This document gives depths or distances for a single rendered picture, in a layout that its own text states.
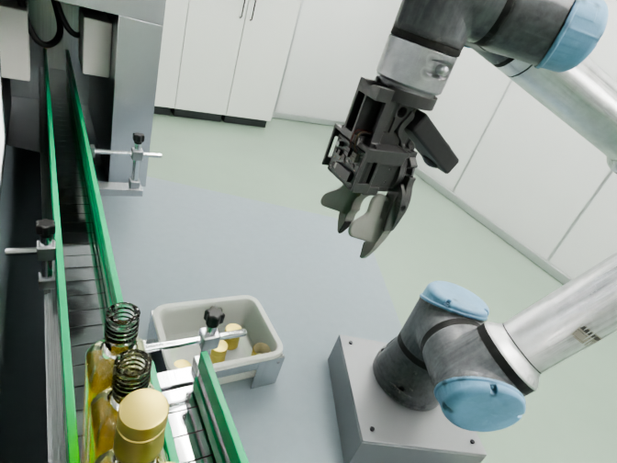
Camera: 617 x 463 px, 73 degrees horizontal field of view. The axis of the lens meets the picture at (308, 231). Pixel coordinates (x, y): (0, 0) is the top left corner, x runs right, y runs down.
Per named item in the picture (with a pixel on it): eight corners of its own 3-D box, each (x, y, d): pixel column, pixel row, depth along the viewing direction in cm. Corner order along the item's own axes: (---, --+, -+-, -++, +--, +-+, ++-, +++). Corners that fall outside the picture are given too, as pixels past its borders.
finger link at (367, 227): (332, 258, 52) (347, 187, 49) (368, 256, 55) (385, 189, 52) (346, 269, 50) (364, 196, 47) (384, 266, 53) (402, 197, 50)
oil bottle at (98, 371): (81, 452, 52) (85, 331, 41) (129, 439, 55) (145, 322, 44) (84, 498, 48) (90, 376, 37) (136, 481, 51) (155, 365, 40)
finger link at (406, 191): (365, 221, 53) (381, 154, 50) (375, 221, 54) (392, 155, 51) (389, 235, 49) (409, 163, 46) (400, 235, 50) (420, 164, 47)
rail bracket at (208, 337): (127, 375, 62) (134, 314, 56) (233, 355, 71) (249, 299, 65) (130, 391, 60) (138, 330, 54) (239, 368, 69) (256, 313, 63)
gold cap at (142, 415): (109, 429, 32) (113, 392, 30) (158, 416, 34) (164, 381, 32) (117, 474, 29) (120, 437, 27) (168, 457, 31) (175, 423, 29)
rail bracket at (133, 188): (86, 205, 111) (89, 125, 101) (152, 206, 120) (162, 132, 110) (88, 214, 108) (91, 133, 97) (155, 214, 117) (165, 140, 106)
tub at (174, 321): (145, 336, 85) (150, 304, 81) (247, 321, 97) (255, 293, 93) (163, 410, 73) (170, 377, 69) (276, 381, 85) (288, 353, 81)
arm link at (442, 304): (446, 330, 88) (478, 280, 81) (468, 381, 76) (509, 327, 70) (394, 317, 86) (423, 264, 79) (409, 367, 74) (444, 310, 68)
